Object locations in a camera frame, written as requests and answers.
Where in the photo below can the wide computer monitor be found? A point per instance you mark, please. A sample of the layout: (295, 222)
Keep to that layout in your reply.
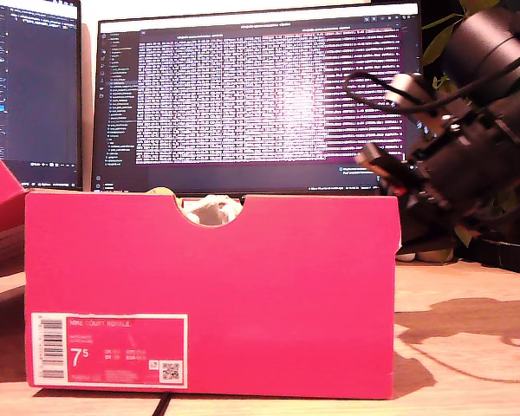
(242, 99)

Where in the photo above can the white plant pot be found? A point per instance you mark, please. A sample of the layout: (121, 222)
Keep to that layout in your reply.
(435, 255)

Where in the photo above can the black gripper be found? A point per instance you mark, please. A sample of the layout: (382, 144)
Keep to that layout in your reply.
(468, 173)

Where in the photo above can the white crumpled stuffing paper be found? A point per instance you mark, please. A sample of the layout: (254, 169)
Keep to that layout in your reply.
(208, 214)

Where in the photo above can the black planter tray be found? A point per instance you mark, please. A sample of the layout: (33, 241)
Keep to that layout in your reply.
(507, 258)

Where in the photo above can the computer monitor with code editor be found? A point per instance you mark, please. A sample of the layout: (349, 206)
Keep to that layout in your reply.
(39, 104)

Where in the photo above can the red Nike shoebox with lid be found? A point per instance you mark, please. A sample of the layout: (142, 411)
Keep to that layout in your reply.
(251, 299)

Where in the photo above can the green leafy houseplant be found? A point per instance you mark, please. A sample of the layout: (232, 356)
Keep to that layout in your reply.
(437, 41)

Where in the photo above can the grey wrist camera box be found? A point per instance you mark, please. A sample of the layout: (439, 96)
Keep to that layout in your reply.
(405, 93)

